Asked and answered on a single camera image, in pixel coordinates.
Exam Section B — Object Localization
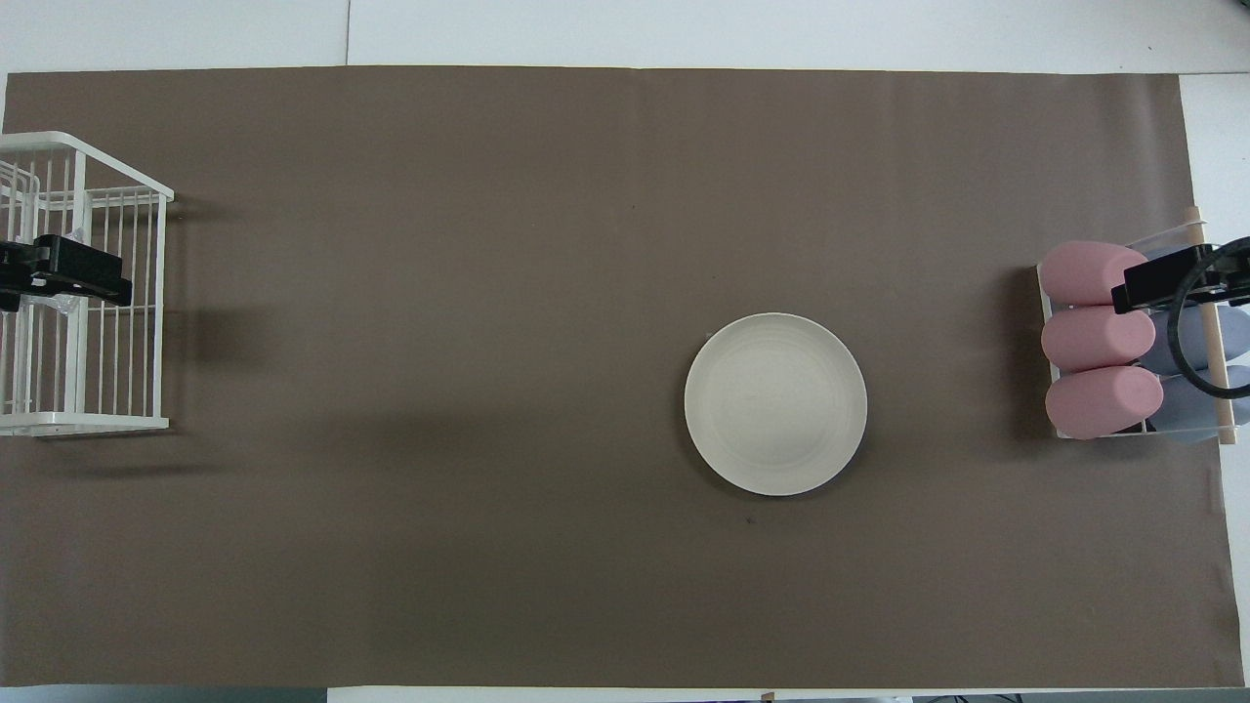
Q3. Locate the cup rack with wooden rod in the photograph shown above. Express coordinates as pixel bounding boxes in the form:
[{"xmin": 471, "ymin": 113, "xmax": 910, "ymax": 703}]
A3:
[{"xmin": 1035, "ymin": 205, "xmax": 1239, "ymax": 447}]

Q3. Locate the white wire dish rack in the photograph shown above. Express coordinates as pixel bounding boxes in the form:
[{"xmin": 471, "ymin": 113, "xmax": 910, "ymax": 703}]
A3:
[{"xmin": 0, "ymin": 131, "xmax": 175, "ymax": 437}]

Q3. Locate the brown paper table mat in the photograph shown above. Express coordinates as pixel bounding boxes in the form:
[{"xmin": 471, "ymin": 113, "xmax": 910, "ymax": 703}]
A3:
[{"xmin": 0, "ymin": 64, "xmax": 1246, "ymax": 689}]

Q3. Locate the cream round plate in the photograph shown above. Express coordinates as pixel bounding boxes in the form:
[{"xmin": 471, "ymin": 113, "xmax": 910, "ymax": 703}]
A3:
[{"xmin": 684, "ymin": 312, "xmax": 868, "ymax": 498}]

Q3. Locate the pink plastic cup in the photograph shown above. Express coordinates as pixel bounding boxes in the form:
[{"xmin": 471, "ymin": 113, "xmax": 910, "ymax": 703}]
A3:
[
  {"xmin": 1045, "ymin": 365, "xmax": 1165, "ymax": 441},
  {"xmin": 1039, "ymin": 241, "xmax": 1153, "ymax": 307},
  {"xmin": 1041, "ymin": 306, "xmax": 1157, "ymax": 373}
]

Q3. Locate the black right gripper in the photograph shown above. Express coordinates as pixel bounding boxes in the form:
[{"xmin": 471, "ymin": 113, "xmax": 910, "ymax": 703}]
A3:
[{"xmin": 1112, "ymin": 244, "xmax": 1217, "ymax": 316}]

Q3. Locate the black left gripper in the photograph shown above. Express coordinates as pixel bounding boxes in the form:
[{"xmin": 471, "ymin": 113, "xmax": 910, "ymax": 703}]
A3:
[{"xmin": 34, "ymin": 234, "xmax": 134, "ymax": 306}]

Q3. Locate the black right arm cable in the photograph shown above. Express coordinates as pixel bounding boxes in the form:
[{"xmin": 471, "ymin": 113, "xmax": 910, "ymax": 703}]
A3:
[{"xmin": 1165, "ymin": 237, "xmax": 1250, "ymax": 401}]

